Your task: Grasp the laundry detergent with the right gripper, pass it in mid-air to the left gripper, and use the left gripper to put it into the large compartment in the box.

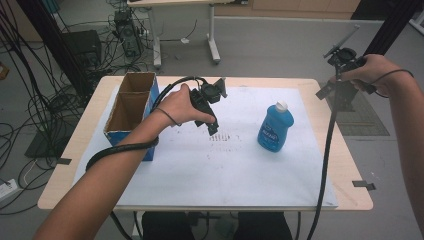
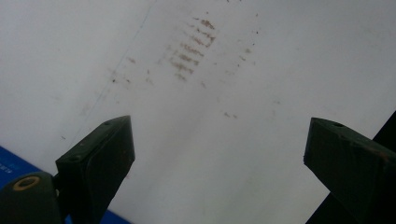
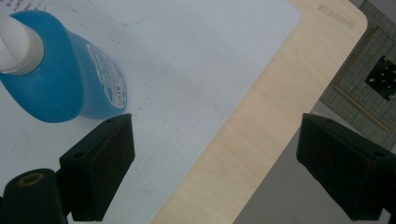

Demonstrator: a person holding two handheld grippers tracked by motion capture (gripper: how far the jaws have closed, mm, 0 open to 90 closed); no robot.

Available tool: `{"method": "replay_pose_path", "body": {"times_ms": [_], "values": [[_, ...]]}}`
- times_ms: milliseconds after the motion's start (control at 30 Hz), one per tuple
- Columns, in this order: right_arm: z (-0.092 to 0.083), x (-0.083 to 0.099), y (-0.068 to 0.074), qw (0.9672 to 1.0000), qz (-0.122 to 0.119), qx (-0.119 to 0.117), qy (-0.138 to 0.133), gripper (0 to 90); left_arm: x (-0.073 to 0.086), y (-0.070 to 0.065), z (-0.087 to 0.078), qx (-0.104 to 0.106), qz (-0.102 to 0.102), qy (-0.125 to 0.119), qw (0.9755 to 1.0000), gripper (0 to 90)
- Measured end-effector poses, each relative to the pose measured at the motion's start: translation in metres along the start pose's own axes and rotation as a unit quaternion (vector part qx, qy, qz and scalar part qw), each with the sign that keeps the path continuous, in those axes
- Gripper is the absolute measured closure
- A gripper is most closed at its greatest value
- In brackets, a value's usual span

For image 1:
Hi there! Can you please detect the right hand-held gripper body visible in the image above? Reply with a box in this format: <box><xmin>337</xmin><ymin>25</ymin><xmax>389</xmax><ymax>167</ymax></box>
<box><xmin>323</xmin><ymin>24</ymin><xmax>367</xmax><ymax>77</ymax></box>

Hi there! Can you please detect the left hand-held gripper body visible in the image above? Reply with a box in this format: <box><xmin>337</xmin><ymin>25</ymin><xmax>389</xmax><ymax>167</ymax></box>
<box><xmin>190</xmin><ymin>77</ymin><xmax>229</xmax><ymax>125</ymax></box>

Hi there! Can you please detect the blue bottle with white cap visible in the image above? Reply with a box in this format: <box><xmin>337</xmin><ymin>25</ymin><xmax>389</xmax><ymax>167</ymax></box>
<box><xmin>257</xmin><ymin>100</ymin><xmax>295</xmax><ymax>153</ymax></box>

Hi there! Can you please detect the blue cardboard box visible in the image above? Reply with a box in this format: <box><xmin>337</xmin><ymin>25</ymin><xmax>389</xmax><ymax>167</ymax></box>
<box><xmin>103</xmin><ymin>71</ymin><xmax>161</xmax><ymax>162</ymax></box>

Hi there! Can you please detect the person's left hand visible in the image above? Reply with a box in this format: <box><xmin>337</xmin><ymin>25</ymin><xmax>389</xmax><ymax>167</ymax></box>
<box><xmin>156</xmin><ymin>83</ymin><xmax>217</xmax><ymax>128</ymax></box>

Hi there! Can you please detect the person's right hand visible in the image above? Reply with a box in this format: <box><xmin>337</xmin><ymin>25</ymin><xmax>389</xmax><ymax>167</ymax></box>
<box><xmin>329</xmin><ymin>54</ymin><xmax>406</xmax><ymax>98</ymax></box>

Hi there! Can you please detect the left wrist hair band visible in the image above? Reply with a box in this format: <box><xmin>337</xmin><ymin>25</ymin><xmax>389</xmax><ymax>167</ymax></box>
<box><xmin>153</xmin><ymin>106</ymin><xmax>183</xmax><ymax>128</ymax></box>

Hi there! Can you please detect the wrist hair band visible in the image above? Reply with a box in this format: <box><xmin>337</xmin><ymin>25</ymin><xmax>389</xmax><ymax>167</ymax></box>
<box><xmin>153</xmin><ymin>106</ymin><xmax>183</xmax><ymax>128</ymax></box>
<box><xmin>371</xmin><ymin>68</ymin><xmax>414</xmax><ymax>98</ymax></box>

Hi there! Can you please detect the white board sheet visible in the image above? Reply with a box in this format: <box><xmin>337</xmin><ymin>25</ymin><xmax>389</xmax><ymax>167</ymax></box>
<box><xmin>72</xmin><ymin>85</ymin><xmax>338</xmax><ymax>209</ymax></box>

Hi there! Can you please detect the dark floor mat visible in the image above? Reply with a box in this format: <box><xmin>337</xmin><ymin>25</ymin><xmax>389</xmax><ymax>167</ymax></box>
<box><xmin>319</xmin><ymin>82</ymin><xmax>390</xmax><ymax>137</ymax></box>

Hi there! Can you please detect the right wrist hair band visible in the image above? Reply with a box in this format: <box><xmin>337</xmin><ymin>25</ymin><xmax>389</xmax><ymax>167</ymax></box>
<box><xmin>371</xmin><ymin>68</ymin><xmax>414</xmax><ymax>98</ymax></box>

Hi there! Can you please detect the white desk with legs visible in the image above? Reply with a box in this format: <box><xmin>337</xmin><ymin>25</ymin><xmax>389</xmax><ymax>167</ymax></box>
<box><xmin>127</xmin><ymin>0</ymin><xmax>249</xmax><ymax>69</ymax></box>

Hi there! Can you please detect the black computer tower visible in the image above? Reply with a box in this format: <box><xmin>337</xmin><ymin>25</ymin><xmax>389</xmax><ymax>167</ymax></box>
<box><xmin>114</xmin><ymin>9</ymin><xmax>143</xmax><ymax>58</ymax></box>

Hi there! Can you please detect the person's left leg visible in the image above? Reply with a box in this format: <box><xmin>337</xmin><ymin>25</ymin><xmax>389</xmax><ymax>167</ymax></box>
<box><xmin>141</xmin><ymin>211</ymin><xmax>196</xmax><ymax>240</ymax></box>

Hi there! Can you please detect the person's leg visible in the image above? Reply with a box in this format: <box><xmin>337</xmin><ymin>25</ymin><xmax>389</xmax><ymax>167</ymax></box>
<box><xmin>233</xmin><ymin>211</ymin><xmax>294</xmax><ymax>240</ymax></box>
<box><xmin>141</xmin><ymin>211</ymin><xmax>196</xmax><ymax>240</ymax></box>

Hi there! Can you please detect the person's right leg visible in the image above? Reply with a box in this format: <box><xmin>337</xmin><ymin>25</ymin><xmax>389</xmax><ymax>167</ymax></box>
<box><xmin>233</xmin><ymin>211</ymin><xmax>294</xmax><ymax>240</ymax></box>

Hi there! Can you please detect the black box on floor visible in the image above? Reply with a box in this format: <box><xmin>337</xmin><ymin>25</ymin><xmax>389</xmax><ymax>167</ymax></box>
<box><xmin>61</xmin><ymin>29</ymin><xmax>103</xmax><ymax>68</ymax></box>

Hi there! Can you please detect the white power strip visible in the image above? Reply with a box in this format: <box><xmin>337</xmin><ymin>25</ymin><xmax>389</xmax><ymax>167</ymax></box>
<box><xmin>0</xmin><ymin>178</ymin><xmax>18</xmax><ymax>201</ymax></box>

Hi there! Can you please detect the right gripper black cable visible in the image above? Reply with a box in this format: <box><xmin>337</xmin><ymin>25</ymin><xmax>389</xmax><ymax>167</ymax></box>
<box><xmin>306</xmin><ymin>79</ymin><xmax>341</xmax><ymax>240</ymax></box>

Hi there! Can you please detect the black metal post with base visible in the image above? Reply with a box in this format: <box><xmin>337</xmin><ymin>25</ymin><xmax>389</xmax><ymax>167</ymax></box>
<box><xmin>329</xmin><ymin>0</ymin><xmax>424</xmax><ymax>113</ymax></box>

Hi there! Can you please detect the bundle of black floor cables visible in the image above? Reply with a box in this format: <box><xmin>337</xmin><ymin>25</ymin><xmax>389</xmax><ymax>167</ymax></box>
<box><xmin>0</xmin><ymin>0</ymin><xmax>111</xmax><ymax>214</ymax></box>

